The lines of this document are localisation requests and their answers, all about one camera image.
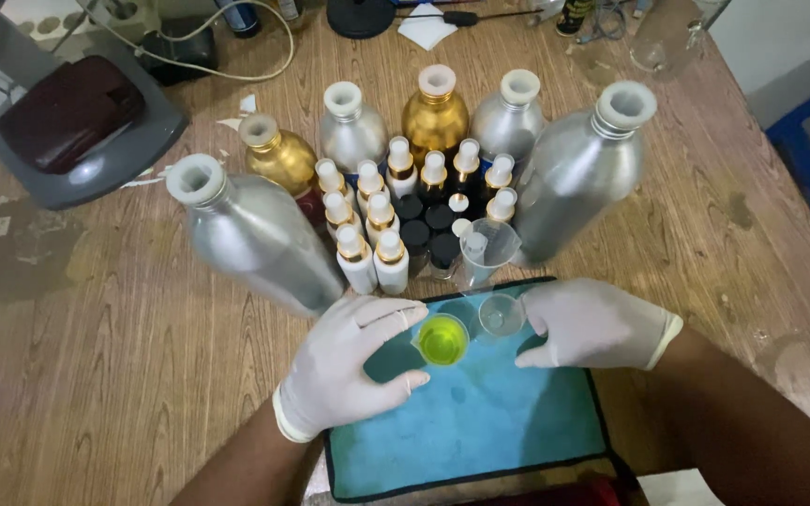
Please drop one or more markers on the person's left hand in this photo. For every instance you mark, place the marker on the person's left hand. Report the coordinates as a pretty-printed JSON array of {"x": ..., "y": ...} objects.
[{"x": 331, "y": 372}]

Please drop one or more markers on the person's right hand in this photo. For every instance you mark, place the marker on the person's right hand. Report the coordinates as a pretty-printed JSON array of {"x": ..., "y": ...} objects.
[{"x": 598, "y": 323}]

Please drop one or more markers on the small clear beaker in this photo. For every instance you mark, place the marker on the small clear beaker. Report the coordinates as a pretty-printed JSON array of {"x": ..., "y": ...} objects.
[{"x": 498, "y": 317}]

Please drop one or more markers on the small beaker with yellow-green liquid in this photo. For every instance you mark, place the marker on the small beaker with yellow-green liquid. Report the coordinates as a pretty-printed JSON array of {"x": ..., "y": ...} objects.
[{"x": 442, "y": 342}]

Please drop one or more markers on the cluster of gold-collared spray bottles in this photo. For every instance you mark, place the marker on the cluster of gold-collared spray bottles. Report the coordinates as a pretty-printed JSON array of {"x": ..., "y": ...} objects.
[{"x": 391, "y": 263}]

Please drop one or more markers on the tall clear measuring beaker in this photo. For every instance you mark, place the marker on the tall clear measuring beaker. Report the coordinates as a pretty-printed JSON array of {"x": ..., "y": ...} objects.
[{"x": 488, "y": 253}]

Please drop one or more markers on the large silver aluminium bottle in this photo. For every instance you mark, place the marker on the large silver aluminium bottle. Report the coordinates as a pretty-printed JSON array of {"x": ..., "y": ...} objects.
[
  {"x": 257, "y": 239},
  {"x": 577, "y": 183}
]

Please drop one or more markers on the blue cloth mat black edge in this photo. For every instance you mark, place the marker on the blue cloth mat black edge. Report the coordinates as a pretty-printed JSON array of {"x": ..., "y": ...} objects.
[{"x": 475, "y": 414}]

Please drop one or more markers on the black-capped small glass bottle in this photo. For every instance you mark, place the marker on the black-capped small glass bottle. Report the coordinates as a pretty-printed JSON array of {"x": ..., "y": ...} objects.
[
  {"x": 439, "y": 216},
  {"x": 444, "y": 253},
  {"x": 408, "y": 206},
  {"x": 415, "y": 239}
]

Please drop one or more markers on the red object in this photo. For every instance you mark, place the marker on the red object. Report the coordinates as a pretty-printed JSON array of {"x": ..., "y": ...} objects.
[{"x": 552, "y": 493}]

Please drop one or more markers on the white paper sheet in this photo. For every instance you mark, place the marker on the white paper sheet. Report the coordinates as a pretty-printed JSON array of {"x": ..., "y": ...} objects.
[{"x": 679, "y": 490}]

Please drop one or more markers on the medium silver aluminium bottle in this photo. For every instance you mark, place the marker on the medium silver aluminium bottle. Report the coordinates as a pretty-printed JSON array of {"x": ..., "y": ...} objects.
[
  {"x": 352, "y": 133},
  {"x": 509, "y": 123}
]

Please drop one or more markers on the gold aluminium bottle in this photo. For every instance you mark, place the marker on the gold aluminium bottle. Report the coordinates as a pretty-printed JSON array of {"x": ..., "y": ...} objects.
[
  {"x": 435, "y": 119},
  {"x": 282, "y": 158}
]

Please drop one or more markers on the white paper scrap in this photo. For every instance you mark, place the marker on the white paper scrap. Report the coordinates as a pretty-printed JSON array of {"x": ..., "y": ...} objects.
[{"x": 248, "y": 103}]

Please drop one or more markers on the clear glass flask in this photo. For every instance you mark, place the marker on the clear glass flask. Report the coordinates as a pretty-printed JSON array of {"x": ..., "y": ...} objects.
[{"x": 665, "y": 39}]

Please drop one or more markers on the black bottle yellow label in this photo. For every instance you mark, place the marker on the black bottle yellow label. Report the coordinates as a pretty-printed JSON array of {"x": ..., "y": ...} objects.
[{"x": 572, "y": 17}]

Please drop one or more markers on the black thin rod tool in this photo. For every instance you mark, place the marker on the black thin rod tool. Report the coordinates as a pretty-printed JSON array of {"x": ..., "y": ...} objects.
[{"x": 461, "y": 18}]

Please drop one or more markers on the white tissue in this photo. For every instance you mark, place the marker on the white tissue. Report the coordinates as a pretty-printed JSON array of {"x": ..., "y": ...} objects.
[{"x": 426, "y": 31}]

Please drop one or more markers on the grey tray with maroon case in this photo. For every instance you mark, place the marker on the grey tray with maroon case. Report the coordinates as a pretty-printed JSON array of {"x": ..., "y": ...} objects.
[{"x": 81, "y": 133}]

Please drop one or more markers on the black pouch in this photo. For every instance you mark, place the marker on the black pouch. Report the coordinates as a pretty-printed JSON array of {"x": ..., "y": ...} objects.
[{"x": 180, "y": 53}]

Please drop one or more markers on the black round stand base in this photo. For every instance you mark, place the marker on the black round stand base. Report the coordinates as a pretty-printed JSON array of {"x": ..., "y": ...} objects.
[{"x": 359, "y": 17}]

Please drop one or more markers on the dark blue bottle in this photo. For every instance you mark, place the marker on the dark blue bottle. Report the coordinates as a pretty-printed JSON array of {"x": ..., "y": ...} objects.
[{"x": 238, "y": 17}]

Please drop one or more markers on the white power strip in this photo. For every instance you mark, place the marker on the white power strip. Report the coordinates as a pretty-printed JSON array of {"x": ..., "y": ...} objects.
[{"x": 124, "y": 17}]

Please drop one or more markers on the blue metal frame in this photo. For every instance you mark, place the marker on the blue metal frame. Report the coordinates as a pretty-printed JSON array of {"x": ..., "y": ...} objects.
[{"x": 809, "y": 161}]

